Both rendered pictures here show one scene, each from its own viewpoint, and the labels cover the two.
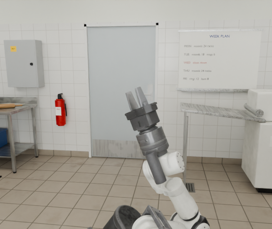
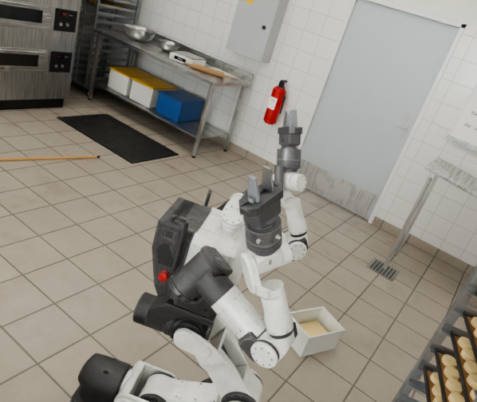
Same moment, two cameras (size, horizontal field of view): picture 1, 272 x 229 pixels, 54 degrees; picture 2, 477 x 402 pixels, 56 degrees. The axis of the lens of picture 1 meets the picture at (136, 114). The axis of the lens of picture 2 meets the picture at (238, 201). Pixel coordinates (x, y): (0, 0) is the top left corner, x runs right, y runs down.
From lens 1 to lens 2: 0.90 m
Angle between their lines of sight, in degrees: 23
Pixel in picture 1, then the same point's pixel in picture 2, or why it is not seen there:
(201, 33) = not seen: outside the picture
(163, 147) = (291, 166)
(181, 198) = (292, 214)
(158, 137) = (291, 156)
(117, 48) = (387, 43)
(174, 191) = (288, 206)
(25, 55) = (261, 13)
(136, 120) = (282, 136)
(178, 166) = (295, 184)
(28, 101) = (242, 75)
